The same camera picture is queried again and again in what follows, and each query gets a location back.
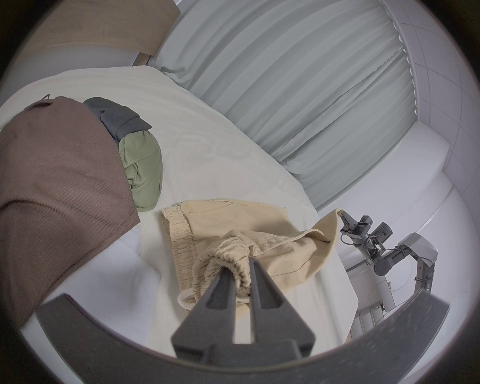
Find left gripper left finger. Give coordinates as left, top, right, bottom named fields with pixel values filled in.
left=171, top=262, right=241, bottom=357

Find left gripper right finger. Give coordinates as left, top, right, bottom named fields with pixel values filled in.
left=248, top=257, right=316, bottom=355

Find khaki shorts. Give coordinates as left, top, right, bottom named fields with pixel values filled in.
left=161, top=199, right=342, bottom=321

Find bed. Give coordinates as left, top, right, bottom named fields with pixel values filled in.
left=0, top=0, right=359, bottom=361

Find white garment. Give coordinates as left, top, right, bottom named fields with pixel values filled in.
left=22, top=227, right=163, bottom=334

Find pale green curtain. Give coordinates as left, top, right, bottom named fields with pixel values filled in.
left=150, top=0, right=419, bottom=212

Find green garment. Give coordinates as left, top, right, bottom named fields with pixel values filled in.
left=118, top=129, right=164, bottom=212

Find brown garment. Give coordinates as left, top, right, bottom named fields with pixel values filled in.
left=0, top=95, right=140, bottom=327

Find black garment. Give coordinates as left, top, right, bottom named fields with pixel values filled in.
left=82, top=97, right=152, bottom=141

